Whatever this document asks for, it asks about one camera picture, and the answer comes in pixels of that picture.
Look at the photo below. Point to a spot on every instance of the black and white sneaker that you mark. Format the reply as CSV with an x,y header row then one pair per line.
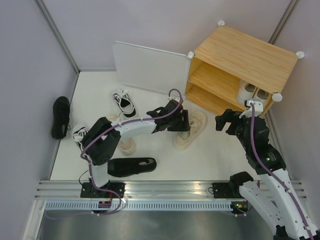
x,y
124,103

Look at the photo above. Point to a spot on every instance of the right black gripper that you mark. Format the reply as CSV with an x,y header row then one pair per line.
x,y
229,115

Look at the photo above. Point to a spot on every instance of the aluminium rail with cable duct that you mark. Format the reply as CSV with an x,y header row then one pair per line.
x,y
162,195

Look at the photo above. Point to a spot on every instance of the black canvas sneaker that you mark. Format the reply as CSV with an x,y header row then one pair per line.
x,y
61,118
126,167

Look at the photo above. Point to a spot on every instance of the beige lace sneaker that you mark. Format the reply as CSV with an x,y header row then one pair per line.
x,y
126,146

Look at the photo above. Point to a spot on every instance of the white translucent cabinet door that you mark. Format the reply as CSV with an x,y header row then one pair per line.
x,y
150,68

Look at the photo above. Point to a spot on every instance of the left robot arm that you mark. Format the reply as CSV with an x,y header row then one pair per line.
x,y
101,141

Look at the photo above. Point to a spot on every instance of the white leather sneaker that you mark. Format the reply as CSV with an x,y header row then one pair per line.
x,y
245,92
262,95

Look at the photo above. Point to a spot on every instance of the wooden shoe cabinet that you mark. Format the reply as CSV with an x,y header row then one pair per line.
x,y
228,56

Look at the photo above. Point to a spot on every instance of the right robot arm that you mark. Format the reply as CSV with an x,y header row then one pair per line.
x,y
284,214

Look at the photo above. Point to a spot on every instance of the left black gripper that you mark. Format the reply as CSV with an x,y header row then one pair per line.
x,y
183,125

